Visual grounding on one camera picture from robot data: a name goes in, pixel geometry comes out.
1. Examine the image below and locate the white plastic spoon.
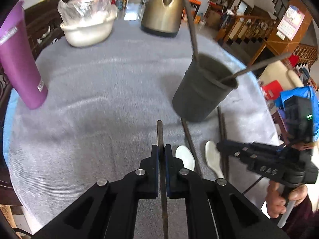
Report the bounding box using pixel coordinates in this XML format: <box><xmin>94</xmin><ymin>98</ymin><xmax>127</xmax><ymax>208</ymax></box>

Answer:
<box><xmin>205</xmin><ymin>140</ymin><xmax>224</xmax><ymax>179</ymax></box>
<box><xmin>175</xmin><ymin>145</ymin><xmax>195</xmax><ymax>171</ymax></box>

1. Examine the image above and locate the dark chopstick four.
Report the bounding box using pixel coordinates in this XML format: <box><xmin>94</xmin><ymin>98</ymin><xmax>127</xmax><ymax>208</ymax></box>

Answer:
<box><xmin>217</xmin><ymin>106</ymin><xmax>229</xmax><ymax>180</ymax></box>

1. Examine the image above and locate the dark chopstick six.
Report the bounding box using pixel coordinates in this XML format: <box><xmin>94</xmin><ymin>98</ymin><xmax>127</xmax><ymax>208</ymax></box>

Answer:
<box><xmin>219</xmin><ymin>52</ymin><xmax>292</xmax><ymax>83</ymax></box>

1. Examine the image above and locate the dark chopstick five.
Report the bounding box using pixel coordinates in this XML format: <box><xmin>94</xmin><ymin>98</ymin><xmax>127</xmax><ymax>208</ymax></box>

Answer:
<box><xmin>183</xmin><ymin>0</ymin><xmax>198</xmax><ymax>62</ymax></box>

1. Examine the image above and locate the dark red sleeve forearm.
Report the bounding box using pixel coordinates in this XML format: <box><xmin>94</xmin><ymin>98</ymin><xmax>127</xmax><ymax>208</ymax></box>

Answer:
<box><xmin>282</xmin><ymin>196</ymin><xmax>315</xmax><ymax>238</ymax></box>

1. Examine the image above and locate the person right hand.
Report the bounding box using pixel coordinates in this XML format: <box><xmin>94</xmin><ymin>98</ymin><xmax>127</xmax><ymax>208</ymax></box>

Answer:
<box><xmin>266</xmin><ymin>180</ymin><xmax>308</xmax><ymax>218</ymax></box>

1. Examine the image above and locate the blue plastic bag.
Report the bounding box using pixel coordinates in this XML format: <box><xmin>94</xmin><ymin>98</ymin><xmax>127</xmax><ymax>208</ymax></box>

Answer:
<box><xmin>275</xmin><ymin>86</ymin><xmax>318</xmax><ymax>143</ymax></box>

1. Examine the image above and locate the red plastic child chair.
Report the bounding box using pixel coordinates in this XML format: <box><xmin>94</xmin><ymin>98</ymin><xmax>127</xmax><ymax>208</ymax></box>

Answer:
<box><xmin>261</xmin><ymin>80</ymin><xmax>283</xmax><ymax>100</ymax></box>

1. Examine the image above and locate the grey table cloth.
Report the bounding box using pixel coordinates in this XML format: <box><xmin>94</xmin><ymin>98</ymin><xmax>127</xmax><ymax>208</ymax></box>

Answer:
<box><xmin>3</xmin><ymin>20</ymin><xmax>279</xmax><ymax>234</ymax></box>

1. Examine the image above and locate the dark grey utensil holder cup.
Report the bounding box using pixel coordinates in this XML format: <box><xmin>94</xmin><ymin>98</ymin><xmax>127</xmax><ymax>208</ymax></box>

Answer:
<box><xmin>172</xmin><ymin>53</ymin><xmax>238</xmax><ymax>122</ymax></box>

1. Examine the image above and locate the wooden stair railing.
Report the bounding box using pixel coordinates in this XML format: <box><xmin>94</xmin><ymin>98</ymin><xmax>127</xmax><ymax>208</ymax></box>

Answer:
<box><xmin>215</xmin><ymin>16</ymin><xmax>279</xmax><ymax>45</ymax></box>

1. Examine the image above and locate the white plastic basin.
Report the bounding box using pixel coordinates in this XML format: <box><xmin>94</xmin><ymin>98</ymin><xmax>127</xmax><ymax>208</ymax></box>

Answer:
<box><xmin>60</xmin><ymin>4</ymin><xmax>118</xmax><ymax>48</ymax></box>

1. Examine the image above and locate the bronze electric kettle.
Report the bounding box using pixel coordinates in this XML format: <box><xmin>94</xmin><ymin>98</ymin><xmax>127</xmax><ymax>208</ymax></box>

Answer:
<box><xmin>141</xmin><ymin>0</ymin><xmax>184</xmax><ymax>38</ymax></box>

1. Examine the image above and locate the purple thermos bottle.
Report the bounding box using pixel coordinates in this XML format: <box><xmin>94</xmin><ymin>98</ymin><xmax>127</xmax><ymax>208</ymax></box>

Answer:
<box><xmin>1</xmin><ymin>1</ymin><xmax>48</xmax><ymax>110</ymax></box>

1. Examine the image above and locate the steel bowl in plastic bag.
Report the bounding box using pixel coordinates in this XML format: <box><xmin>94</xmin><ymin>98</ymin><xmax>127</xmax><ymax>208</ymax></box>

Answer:
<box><xmin>57</xmin><ymin>0</ymin><xmax>111</xmax><ymax>26</ymax></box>

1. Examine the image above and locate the dark wooden sideboard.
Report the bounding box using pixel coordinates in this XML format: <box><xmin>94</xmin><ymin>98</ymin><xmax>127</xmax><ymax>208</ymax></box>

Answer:
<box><xmin>24</xmin><ymin>0</ymin><xmax>69</xmax><ymax>59</ymax></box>

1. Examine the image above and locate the wall calendar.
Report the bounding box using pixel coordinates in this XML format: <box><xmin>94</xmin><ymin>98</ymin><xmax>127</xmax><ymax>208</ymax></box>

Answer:
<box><xmin>276</xmin><ymin>5</ymin><xmax>304</xmax><ymax>40</ymax></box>

